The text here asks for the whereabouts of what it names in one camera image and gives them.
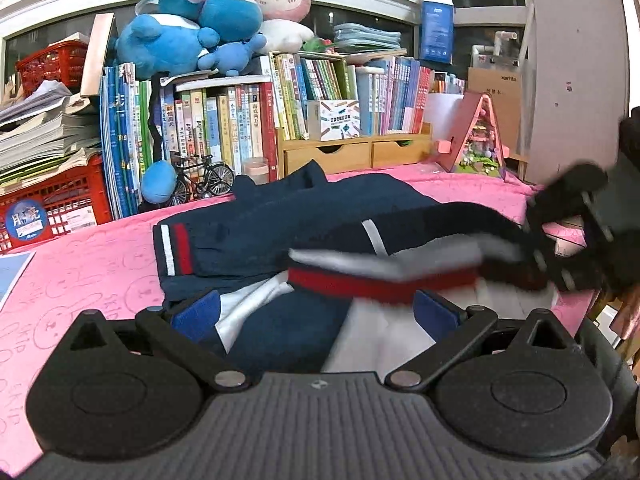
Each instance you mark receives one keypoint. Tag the small red basket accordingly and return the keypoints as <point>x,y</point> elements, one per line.
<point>55,65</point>

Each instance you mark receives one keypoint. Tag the blue and white plush toy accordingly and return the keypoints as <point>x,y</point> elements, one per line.
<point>160,40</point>

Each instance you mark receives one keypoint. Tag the row of children's storybooks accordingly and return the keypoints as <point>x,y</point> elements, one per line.
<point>220,125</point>

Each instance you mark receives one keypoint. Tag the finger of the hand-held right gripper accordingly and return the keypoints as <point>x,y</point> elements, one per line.
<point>565,272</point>
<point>570,190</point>

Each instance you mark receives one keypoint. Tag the red plastic crate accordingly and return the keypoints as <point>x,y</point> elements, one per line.
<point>55,210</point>

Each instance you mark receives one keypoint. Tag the pink rabbit plush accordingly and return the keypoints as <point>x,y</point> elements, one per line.
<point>280,5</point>

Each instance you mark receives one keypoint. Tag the stack of paper workbooks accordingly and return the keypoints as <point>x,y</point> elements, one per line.
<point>45,140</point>

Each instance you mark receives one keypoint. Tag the row of pastel series books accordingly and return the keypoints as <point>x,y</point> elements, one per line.
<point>395,95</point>

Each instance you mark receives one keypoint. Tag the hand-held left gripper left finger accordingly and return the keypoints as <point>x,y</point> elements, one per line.
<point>197,315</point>

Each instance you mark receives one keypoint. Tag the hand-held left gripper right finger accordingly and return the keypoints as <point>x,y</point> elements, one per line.
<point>435,315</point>

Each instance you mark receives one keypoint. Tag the blue plush ball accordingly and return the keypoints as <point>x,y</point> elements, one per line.
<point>157,182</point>

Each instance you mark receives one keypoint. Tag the navy and white jacket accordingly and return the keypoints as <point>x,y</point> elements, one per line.
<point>260,230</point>

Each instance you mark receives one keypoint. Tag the green plush toy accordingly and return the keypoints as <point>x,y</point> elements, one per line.
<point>315,45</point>

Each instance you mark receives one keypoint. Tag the blue booklet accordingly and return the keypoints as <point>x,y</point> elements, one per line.
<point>12,275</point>

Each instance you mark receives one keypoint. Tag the row of green spine books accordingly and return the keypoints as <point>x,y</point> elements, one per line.
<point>300,95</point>

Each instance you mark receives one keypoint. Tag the row of tall blue books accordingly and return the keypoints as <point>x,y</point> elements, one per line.
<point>122,150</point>

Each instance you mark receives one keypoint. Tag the miniature black bicycle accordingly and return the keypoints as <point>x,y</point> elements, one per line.
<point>210,180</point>

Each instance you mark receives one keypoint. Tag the pink printed blanket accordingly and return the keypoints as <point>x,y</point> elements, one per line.
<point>75,270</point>

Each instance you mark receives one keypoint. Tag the brown cardboard box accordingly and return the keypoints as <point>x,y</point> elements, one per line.
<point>500,95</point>

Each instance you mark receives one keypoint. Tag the pink jar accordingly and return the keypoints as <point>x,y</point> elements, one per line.
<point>256,170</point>

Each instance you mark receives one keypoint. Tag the pink toy house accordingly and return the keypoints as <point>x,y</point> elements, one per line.
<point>475,135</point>

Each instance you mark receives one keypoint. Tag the wooden desk organizer with drawers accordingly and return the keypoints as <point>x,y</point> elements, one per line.
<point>350,152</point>

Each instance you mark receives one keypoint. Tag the stack of teal folders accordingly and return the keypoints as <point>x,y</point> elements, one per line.
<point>367,37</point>

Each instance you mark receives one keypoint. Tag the white printed cardboard box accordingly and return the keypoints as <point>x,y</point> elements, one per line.
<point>335,120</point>

